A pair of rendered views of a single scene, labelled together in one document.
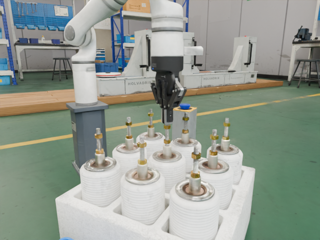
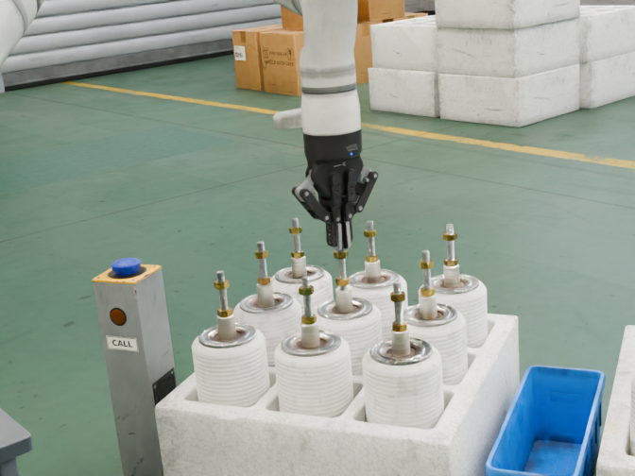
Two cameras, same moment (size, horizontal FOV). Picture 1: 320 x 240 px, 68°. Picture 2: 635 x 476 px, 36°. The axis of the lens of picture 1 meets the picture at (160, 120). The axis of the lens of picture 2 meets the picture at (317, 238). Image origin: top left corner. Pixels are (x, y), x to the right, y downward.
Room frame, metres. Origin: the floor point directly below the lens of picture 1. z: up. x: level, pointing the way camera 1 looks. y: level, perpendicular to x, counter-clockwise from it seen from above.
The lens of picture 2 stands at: (0.69, 1.21, 0.74)
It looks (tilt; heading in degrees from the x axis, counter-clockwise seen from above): 17 degrees down; 265
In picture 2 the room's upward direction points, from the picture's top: 5 degrees counter-clockwise
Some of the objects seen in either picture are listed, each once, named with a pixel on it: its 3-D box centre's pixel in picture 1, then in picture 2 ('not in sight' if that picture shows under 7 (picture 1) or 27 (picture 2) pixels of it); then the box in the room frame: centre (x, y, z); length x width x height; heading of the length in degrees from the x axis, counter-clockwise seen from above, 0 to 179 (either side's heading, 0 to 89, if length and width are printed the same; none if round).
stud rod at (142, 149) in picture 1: (142, 153); (426, 279); (0.46, 0.04, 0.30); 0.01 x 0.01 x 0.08
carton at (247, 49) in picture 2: not in sight; (268, 56); (0.45, -4.01, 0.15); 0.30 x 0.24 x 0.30; 31
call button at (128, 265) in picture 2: (185, 106); (126, 268); (0.86, -0.09, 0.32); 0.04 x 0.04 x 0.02
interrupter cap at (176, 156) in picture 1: (166, 156); (345, 309); (0.57, -0.02, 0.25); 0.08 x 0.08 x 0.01
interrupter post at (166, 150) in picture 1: (166, 151); (344, 300); (0.57, -0.02, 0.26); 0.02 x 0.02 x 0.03
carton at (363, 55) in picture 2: not in sight; (348, 51); (0.04, -3.89, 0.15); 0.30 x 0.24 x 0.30; 123
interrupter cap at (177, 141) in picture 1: (185, 142); (266, 303); (0.67, -0.08, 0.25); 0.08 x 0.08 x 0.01
